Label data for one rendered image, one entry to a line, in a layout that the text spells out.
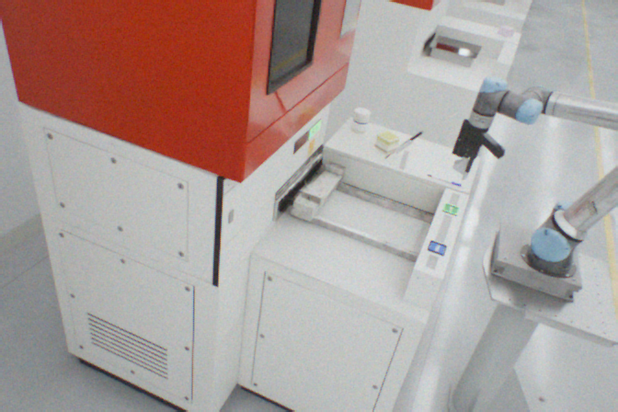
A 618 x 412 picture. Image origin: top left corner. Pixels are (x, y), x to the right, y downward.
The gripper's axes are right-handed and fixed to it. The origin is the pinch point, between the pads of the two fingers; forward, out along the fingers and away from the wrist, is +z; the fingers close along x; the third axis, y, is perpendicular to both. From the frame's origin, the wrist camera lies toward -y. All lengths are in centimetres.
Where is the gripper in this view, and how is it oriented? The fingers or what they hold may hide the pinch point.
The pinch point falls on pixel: (465, 177)
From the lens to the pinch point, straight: 187.0
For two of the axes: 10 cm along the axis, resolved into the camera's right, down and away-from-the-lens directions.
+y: -9.1, -3.4, 2.4
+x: -3.9, 4.9, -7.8
